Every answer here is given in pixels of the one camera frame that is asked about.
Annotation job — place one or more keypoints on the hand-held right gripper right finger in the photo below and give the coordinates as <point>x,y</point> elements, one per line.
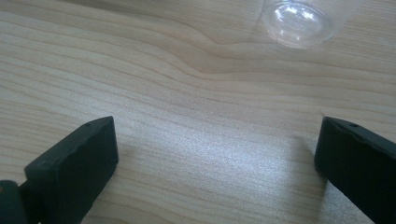
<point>358,161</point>

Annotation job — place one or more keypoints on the clear plastic cup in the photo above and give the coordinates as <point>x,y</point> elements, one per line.
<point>297,23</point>

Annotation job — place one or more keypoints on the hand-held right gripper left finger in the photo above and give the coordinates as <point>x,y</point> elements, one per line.
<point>71,165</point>

